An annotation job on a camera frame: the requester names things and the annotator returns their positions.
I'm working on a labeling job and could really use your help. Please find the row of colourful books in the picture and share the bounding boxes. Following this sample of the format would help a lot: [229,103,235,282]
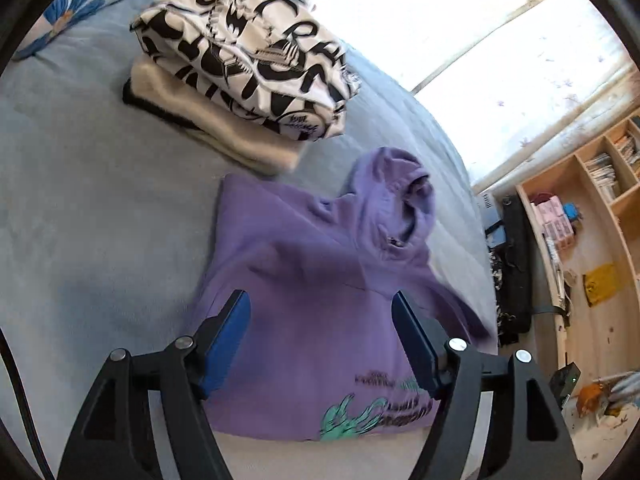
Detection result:
[615,132,640,171]

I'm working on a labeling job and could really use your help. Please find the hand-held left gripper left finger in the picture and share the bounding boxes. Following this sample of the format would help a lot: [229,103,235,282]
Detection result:
[57,289,251,480]

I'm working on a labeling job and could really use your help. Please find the purple zip hoodie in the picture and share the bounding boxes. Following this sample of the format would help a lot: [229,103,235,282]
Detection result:
[192,146,501,443]

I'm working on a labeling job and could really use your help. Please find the orange floor item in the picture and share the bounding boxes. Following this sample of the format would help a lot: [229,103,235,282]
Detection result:
[575,382,608,418]

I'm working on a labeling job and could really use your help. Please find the cream folded garment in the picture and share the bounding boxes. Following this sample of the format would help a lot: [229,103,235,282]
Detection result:
[122,55,301,176]

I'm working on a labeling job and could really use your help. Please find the yellow paper sheet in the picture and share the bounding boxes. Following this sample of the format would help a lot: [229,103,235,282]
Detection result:
[584,262,621,307]

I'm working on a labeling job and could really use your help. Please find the long black bag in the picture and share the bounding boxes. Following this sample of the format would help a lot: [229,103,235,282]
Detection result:
[500,195,533,346]

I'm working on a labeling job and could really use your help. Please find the sheer white curtain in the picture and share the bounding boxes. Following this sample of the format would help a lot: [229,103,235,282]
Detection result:
[240,0,640,196]

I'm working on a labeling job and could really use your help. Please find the black white printed folded garment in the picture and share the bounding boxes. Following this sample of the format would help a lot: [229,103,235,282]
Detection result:
[130,0,361,142]

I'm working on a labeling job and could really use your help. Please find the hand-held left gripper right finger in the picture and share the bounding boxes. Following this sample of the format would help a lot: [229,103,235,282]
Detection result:
[391,290,583,480]

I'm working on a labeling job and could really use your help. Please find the pink storage drawers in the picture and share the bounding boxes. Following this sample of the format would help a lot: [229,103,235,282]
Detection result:
[530,197,576,251]

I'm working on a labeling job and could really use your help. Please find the row of white booklets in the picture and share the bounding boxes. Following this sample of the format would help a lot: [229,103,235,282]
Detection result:
[585,152,621,201]

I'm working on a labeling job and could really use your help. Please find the wooden bookshelf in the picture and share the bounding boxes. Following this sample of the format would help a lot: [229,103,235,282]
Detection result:
[515,115,640,411]

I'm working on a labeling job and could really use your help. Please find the white blue floral quilt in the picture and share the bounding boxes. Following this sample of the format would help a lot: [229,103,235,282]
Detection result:
[15,0,201,61]

